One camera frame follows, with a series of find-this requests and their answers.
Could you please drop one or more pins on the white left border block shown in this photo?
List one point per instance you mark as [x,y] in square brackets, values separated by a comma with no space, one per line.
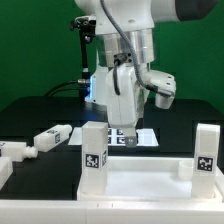
[6,169]

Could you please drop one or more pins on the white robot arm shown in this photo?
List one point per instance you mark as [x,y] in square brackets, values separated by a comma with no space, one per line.
[125,28]

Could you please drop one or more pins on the white desk tabletop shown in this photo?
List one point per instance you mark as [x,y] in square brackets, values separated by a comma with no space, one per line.
[142,179]

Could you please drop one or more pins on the white fiducial marker sheet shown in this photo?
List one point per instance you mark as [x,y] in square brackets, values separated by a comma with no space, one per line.
[145,137]

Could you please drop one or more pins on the black camera on stand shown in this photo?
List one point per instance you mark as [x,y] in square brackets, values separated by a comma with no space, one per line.
[85,40]

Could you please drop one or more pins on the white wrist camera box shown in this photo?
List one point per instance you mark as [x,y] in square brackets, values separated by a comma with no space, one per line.
[163,85]

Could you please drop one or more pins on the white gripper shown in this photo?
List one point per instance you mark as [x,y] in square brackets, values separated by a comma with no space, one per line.
[125,100]

